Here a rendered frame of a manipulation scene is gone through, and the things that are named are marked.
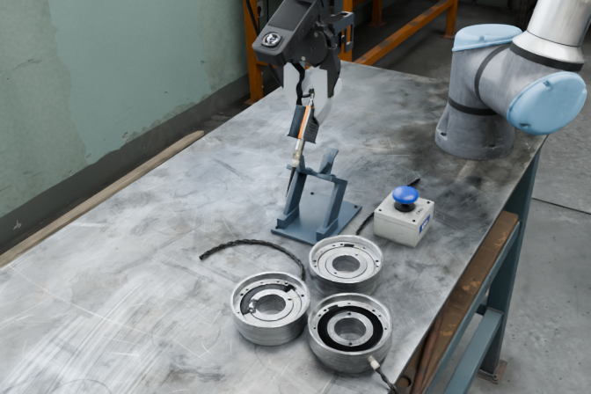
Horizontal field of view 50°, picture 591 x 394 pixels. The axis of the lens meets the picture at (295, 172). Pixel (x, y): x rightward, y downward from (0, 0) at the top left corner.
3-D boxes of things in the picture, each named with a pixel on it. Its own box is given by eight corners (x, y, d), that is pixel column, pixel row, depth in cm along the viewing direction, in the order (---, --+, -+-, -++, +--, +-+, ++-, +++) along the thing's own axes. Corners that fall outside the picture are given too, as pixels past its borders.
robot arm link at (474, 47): (490, 78, 125) (499, 11, 118) (531, 105, 114) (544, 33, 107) (435, 88, 122) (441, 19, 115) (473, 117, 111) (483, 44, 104)
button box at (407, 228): (414, 248, 96) (417, 222, 93) (373, 234, 99) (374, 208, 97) (434, 221, 102) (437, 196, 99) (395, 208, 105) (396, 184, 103)
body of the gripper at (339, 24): (354, 53, 91) (357, -33, 84) (325, 72, 84) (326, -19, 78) (309, 45, 94) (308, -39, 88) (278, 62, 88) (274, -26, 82)
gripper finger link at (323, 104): (351, 114, 94) (346, 54, 89) (332, 130, 89) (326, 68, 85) (332, 113, 95) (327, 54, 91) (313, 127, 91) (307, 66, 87)
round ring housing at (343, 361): (294, 332, 82) (293, 310, 80) (362, 305, 86) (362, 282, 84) (335, 390, 74) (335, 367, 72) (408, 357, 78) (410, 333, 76)
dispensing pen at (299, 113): (271, 193, 90) (301, 79, 90) (284, 194, 94) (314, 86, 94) (283, 196, 89) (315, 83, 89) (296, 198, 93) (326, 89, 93)
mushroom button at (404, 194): (410, 227, 97) (412, 200, 94) (386, 219, 98) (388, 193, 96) (420, 214, 99) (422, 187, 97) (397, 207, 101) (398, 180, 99)
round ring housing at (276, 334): (273, 363, 78) (272, 339, 76) (216, 324, 84) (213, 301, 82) (326, 316, 85) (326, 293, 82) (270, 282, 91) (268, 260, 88)
